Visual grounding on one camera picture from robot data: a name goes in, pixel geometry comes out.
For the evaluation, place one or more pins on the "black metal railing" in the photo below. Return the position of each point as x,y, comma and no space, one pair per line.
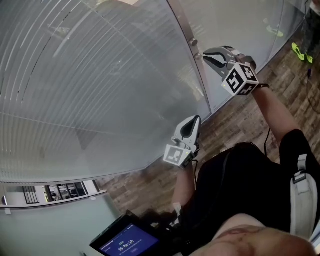
31,195

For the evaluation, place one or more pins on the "person's right forearm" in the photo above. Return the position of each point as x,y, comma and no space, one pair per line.
272,112

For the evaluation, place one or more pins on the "black wristband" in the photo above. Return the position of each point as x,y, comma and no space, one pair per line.
264,86

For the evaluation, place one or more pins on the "person's white shoe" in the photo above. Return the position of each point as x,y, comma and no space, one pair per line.
223,150

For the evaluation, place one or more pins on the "black tablet with blue screen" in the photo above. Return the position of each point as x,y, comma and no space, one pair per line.
127,243

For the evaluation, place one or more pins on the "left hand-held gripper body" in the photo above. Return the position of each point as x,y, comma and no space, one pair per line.
175,156

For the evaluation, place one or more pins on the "person's black shirt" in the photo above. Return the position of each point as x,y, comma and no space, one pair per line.
237,180

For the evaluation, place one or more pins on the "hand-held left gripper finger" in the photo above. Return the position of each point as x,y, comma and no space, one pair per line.
178,131
197,135

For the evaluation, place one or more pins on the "person's left forearm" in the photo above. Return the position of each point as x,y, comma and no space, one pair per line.
183,187

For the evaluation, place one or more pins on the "metal window frame post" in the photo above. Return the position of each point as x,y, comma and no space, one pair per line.
204,82

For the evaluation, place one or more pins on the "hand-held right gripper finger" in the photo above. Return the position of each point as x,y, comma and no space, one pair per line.
217,67
228,51

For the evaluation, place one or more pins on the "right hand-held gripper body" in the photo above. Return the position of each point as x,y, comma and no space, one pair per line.
236,80

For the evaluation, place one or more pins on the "frosted glass door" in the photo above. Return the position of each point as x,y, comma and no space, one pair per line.
37,230

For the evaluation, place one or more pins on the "black framed window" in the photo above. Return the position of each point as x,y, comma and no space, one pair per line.
67,191

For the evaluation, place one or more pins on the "round metal blind knob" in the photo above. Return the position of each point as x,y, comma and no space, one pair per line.
193,41
198,56

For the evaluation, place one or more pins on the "person's face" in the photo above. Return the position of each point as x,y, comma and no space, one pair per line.
250,240

